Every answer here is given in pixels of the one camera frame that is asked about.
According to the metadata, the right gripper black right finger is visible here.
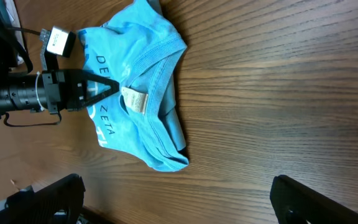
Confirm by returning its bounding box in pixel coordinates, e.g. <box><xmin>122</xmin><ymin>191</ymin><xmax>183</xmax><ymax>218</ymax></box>
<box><xmin>270</xmin><ymin>175</ymin><xmax>358</xmax><ymax>224</ymax></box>

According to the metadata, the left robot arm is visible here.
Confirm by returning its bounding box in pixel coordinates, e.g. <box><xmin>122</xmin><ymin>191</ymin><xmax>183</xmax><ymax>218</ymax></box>
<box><xmin>0</xmin><ymin>1</ymin><xmax>119</xmax><ymax>125</ymax></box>

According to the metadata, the light blue t-shirt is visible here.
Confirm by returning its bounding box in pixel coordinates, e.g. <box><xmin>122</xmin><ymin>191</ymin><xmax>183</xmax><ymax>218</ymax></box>
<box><xmin>78</xmin><ymin>0</ymin><xmax>189</xmax><ymax>172</ymax></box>

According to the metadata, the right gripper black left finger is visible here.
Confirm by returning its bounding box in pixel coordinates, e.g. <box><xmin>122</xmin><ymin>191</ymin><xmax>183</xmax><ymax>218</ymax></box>
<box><xmin>0</xmin><ymin>174</ymin><xmax>85</xmax><ymax>224</ymax></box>

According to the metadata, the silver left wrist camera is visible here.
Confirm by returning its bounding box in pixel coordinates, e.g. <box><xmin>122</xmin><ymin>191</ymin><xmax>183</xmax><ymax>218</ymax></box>
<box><xmin>40</xmin><ymin>26</ymin><xmax>76</xmax><ymax>58</ymax></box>

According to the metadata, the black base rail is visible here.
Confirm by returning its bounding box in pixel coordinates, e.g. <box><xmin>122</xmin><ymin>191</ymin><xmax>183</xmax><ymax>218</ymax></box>
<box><xmin>51</xmin><ymin>207</ymin><xmax>117</xmax><ymax>224</ymax></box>

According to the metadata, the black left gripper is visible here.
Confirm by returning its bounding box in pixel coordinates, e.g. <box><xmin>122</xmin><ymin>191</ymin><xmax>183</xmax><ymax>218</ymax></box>
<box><xmin>0</xmin><ymin>49</ymin><xmax>119</xmax><ymax>114</ymax></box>

